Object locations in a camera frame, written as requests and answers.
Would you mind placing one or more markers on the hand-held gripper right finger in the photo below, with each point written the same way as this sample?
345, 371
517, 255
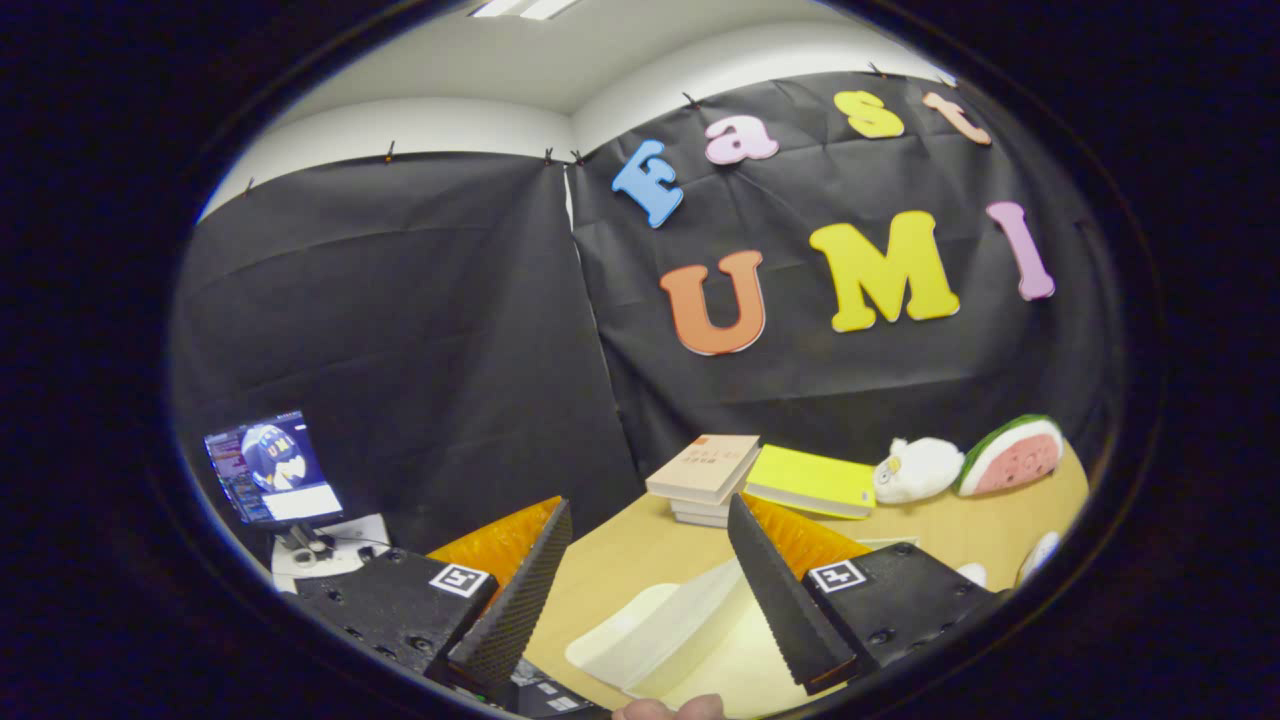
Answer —
785, 600

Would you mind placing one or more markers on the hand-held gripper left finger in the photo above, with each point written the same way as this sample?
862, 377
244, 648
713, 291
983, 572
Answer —
520, 600

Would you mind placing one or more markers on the beige fabric storage box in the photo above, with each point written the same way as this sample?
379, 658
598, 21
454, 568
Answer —
680, 630

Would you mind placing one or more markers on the white book with blue spine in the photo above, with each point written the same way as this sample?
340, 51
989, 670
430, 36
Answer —
700, 521
700, 508

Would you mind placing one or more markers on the yellow book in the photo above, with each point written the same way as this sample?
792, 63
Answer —
810, 480

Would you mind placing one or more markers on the beige paperback book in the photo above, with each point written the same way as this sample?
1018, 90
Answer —
705, 465

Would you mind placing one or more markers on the white plush toy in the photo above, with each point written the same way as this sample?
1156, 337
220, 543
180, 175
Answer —
920, 468

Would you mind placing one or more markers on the white monitor stand base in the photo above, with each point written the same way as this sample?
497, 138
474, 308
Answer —
335, 555

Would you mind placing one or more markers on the watermelon slice plush toy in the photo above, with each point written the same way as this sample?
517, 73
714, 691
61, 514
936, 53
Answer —
1012, 458

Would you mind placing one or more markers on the computer monitor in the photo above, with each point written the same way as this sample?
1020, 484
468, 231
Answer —
272, 468

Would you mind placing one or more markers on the ceiling light panel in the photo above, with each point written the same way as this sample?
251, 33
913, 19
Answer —
525, 8

